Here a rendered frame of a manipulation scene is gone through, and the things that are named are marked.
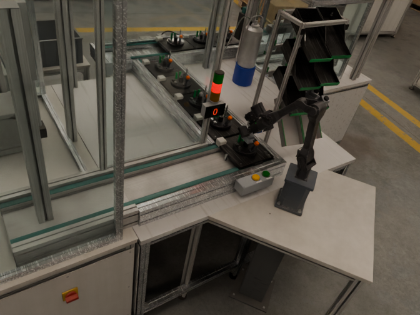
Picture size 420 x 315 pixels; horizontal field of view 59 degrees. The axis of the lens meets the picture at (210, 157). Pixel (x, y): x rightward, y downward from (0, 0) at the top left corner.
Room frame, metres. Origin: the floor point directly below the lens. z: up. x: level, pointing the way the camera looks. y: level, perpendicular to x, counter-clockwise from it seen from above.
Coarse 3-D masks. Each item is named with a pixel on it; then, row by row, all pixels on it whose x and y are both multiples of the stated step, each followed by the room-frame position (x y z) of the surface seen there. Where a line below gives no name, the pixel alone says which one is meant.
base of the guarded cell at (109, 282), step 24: (72, 264) 0.83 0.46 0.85; (96, 264) 0.90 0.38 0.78; (120, 264) 0.97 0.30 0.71; (0, 288) 0.67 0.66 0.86; (24, 288) 0.72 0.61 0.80; (48, 288) 0.77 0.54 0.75; (72, 288) 0.83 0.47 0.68; (96, 288) 0.89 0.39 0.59; (120, 288) 0.97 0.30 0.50; (0, 312) 0.65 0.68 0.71; (24, 312) 0.70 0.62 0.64; (48, 312) 0.75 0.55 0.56; (72, 312) 0.82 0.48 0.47; (96, 312) 0.89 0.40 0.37; (120, 312) 0.97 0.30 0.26
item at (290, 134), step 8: (280, 104) 1.92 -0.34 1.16; (288, 120) 1.88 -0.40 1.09; (296, 120) 1.90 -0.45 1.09; (280, 128) 1.81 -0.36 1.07; (288, 128) 1.84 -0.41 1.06; (296, 128) 1.87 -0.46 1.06; (280, 136) 1.79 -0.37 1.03; (288, 136) 1.81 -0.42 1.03; (296, 136) 1.84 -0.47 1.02; (288, 144) 1.78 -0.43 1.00; (296, 144) 1.80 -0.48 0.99
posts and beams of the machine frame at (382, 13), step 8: (384, 0) 3.17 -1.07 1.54; (384, 8) 3.15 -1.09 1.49; (376, 16) 3.18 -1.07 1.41; (384, 16) 3.17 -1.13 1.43; (376, 24) 3.15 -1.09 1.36; (376, 32) 3.16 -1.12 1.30; (368, 40) 3.17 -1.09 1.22; (368, 48) 3.15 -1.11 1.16; (360, 56) 3.16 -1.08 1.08; (360, 64) 3.14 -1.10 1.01; (352, 72) 3.17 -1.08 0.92; (352, 80) 3.14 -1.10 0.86
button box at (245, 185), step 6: (252, 174) 1.49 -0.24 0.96; (258, 174) 1.50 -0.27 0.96; (270, 174) 1.52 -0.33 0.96; (240, 180) 1.43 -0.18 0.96; (246, 180) 1.44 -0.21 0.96; (252, 180) 1.45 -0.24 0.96; (258, 180) 1.45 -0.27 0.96; (264, 180) 1.47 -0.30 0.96; (270, 180) 1.49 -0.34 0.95; (234, 186) 1.42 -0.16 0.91; (240, 186) 1.39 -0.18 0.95; (246, 186) 1.39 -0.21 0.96; (252, 186) 1.41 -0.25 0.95; (258, 186) 1.44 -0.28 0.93; (264, 186) 1.47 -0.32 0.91; (240, 192) 1.38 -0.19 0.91; (246, 192) 1.39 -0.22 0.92
